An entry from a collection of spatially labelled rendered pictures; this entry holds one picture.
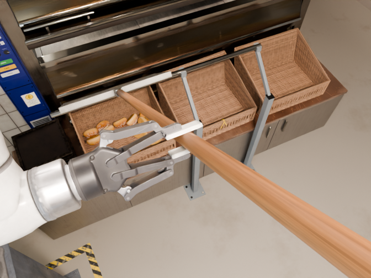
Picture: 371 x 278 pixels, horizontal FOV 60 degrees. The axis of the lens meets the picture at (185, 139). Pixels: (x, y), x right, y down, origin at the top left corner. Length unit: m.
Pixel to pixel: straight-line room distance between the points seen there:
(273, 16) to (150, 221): 1.76
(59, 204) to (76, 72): 1.59
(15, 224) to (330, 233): 0.43
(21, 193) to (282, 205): 0.38
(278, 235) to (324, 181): 0.63
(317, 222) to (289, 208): 0.03
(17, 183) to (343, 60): 3.65
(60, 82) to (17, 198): 1.59
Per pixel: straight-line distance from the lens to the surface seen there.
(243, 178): 0.37
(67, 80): 2.08
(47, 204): 0.54
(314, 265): 2.66
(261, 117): 2.15
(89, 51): 1.98
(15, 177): 0.54
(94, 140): 2.21
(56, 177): 0.53
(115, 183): 0.56
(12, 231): 0.55
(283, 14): 2.55
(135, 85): 1.57
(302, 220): 0.29
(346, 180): 3.02
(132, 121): 2.25
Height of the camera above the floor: 2.44
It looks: 57 degrees down
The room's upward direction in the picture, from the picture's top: straight up
